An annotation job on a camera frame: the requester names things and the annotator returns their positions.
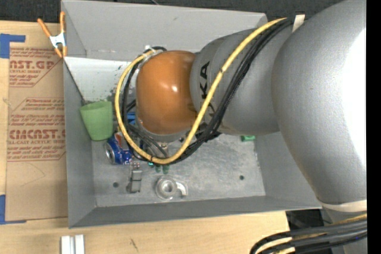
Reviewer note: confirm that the blue drink can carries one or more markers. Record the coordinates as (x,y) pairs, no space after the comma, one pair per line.
(116,154)

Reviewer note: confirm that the brown cardboard board red print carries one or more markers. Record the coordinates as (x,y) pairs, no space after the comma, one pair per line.
(32,181)

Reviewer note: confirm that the grey metal bin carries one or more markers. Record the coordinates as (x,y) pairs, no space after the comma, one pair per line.
(208,175)

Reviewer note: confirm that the green plastic cup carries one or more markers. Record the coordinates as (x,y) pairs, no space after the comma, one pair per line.
(97,120)

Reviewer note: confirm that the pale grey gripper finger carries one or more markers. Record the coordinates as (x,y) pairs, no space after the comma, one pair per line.
(130,187)
(137,180)

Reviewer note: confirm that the small green block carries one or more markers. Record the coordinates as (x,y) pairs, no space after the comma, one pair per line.
(247,138)

